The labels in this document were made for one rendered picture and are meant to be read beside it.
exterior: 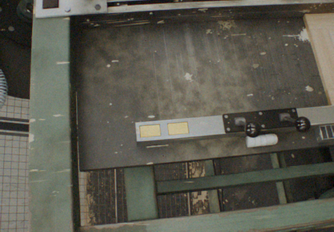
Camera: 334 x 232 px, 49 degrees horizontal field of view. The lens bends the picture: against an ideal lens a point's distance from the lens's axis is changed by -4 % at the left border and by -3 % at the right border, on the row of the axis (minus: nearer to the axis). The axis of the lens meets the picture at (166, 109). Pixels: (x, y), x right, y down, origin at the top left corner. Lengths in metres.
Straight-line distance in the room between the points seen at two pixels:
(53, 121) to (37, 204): 0.19
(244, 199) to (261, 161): 0.34
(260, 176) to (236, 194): 2.05
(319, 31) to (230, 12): 0.28
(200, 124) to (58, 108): 0.35
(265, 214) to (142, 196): 0.31
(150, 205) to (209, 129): 0.24
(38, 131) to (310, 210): 0.67
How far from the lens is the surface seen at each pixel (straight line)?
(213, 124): 0.95
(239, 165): 3.06
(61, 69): 0.95
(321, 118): 1.05
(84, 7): 1.03
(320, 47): 1.18
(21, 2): 1.69
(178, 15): 1.10
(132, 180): 0.98
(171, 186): 0.99
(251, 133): 0.84
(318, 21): 1.23
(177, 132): 0.93
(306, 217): 0.96
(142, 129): 0.93
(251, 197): 2.98
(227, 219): 0.90
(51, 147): 0.88
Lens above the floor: 2.17
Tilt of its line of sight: 33 degrees down
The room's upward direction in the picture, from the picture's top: 82 degrees counter-clockwise
